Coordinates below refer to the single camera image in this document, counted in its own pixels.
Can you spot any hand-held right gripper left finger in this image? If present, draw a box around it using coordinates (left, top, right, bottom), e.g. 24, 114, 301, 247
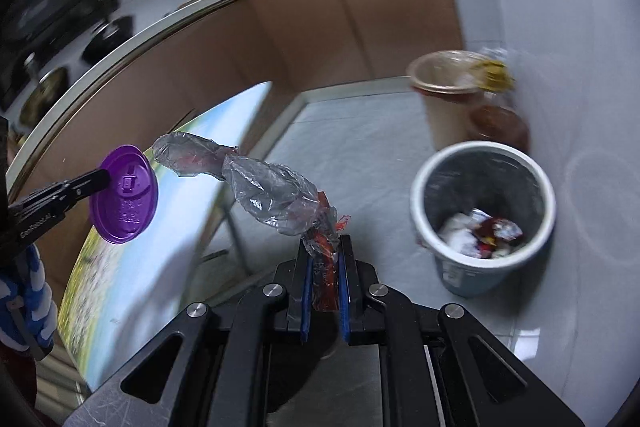
65, 239, 315, 427

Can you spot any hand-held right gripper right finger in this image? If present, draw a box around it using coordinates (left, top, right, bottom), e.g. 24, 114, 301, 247
337, 234, 586, 427

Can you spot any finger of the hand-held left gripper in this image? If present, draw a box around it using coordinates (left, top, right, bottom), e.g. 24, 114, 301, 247
9, 168, 112, 224

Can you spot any purple plastic cup lid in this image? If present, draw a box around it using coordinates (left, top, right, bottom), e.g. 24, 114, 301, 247
89, 144, 160, 244

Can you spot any clear plastic wrapper red print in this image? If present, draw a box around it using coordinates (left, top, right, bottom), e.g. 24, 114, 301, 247
151, 132, 353, 313

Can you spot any white tissue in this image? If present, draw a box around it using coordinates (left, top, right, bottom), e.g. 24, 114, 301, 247
439, 212, 481, 256

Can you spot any grey round trash bin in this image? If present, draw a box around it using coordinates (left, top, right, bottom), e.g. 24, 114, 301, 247
410, 142, 557, 299

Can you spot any red foil snack wrapper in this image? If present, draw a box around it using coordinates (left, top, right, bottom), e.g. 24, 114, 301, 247
472, 207, 525, 259

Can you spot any person's left hand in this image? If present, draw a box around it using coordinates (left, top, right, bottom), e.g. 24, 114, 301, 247
0, 245, 58, 354

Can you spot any metal cooking pot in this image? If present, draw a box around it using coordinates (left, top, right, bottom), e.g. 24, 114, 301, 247
19, 66, 69, 121

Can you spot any flower print table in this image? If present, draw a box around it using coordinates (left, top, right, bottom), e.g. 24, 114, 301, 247
57, 81, 274, 393

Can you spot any black wok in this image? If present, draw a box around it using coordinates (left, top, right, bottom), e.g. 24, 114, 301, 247
81, 16, 137, 61

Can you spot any beige paper bucket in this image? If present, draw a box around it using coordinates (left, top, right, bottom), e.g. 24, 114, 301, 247
407, 51, 487, 152

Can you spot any brown round jar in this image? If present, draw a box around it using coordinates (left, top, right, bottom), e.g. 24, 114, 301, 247
467, 104, 532, 154

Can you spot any yellow snack packet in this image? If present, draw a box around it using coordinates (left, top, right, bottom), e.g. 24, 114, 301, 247
470, 48, 517, 94

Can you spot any brown kitchen counter cabinet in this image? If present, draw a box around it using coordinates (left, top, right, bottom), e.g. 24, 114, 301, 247
5, 0, 467, 188

